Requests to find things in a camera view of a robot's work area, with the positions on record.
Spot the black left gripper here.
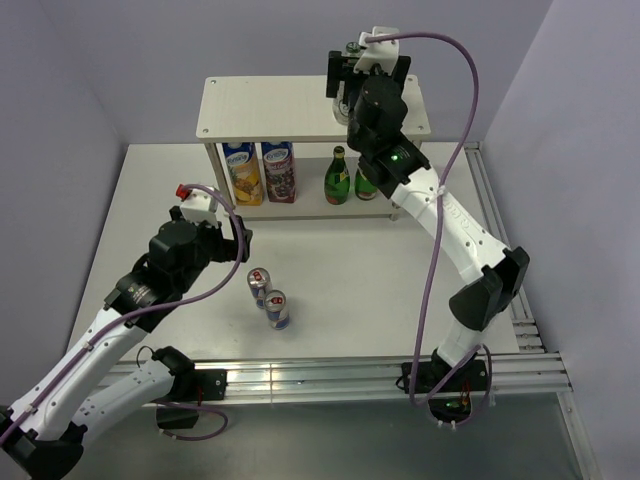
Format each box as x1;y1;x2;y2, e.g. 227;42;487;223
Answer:
175;213;251;293

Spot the clear bottle green cap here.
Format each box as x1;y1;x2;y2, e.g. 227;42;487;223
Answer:
332;41;361;126

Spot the silver blue energy can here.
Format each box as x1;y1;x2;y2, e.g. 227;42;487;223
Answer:
247;267;272;309
264;290;290;330

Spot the green glass bottle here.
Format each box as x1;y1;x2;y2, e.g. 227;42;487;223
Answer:
324;146;351;205
354;168;378;201

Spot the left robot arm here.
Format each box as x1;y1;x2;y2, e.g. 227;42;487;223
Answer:
1;206;252;479

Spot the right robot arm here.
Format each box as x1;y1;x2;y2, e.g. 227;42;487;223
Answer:
326;51;530;390

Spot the white two-tier shelf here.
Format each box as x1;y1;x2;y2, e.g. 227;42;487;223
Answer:
196;75;400;221

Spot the pineapple juice carton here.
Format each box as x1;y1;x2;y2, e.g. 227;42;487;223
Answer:
222;142;264;206

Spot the red grape juice carton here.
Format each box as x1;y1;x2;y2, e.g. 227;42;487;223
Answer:
261;142;297;203

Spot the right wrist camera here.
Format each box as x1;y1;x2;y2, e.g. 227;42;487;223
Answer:
353;26;399;75

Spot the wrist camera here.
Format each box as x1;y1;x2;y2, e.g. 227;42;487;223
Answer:
353;26;399;75
176;184;221;228

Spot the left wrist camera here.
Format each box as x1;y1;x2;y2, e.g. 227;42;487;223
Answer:
176;184;221;228

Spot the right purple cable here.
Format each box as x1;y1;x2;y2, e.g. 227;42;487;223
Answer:
364;31;494;429

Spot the purple cable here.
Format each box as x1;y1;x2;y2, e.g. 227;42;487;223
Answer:
364;31;494;429
0;183;249;442

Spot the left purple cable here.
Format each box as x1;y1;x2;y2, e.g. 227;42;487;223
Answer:
0;183;249;442

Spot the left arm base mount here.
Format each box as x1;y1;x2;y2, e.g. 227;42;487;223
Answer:
155;369;227;436

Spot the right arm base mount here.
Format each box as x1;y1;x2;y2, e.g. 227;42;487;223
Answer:
415;359;492;422

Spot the aluminium rail frame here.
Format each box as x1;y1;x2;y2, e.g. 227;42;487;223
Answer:
107;141;601;480

